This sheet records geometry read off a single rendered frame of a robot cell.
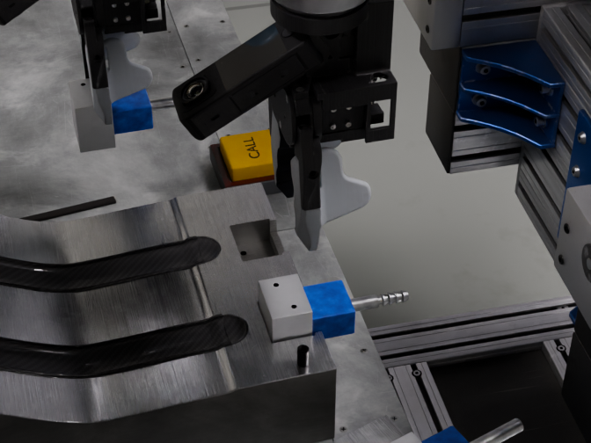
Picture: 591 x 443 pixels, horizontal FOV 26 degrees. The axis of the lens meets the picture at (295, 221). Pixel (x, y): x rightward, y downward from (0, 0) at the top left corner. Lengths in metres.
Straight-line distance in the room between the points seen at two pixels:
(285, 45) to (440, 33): 0.52
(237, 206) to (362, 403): 0.23
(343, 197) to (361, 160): 1.76
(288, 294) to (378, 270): 1.39
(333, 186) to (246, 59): 0.12
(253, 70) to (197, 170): 0.51
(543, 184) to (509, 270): 1.02
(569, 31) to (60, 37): 0.65
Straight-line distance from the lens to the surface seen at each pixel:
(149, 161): 1.45
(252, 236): 1.23
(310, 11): 0.90
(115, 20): 1.22
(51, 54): 1.64
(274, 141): 1.04
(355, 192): 0.99
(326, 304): 1.11
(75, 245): 1.22
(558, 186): 1.47
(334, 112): 0.96
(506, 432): 1.09
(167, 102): 1.30
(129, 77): 1.24
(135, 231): 1.22
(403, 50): 3.12
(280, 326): 1.09
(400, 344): 2.03
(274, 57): 0.93
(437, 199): 2.66
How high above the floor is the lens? 1.68
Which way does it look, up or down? 40 degrees down
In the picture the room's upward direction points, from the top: straight up
